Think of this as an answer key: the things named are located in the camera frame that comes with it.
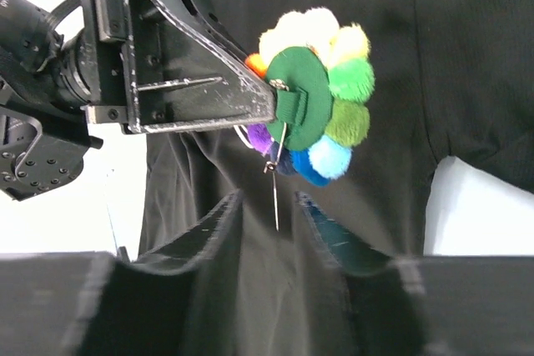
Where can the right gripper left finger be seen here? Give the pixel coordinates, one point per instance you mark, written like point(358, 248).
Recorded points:
point(177, 299)

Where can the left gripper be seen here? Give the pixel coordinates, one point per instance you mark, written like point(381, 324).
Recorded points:
point(163, 66)

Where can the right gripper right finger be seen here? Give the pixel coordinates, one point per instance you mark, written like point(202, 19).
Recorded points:
point(359, 301)

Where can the colourful pom-pom brooch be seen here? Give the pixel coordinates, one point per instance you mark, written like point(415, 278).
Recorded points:
point(322, 77)

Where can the black t-shirt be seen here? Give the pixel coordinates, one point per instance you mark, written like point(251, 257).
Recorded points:
point(453, 78)

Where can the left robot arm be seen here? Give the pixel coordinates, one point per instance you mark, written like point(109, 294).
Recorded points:
point(44, 129)

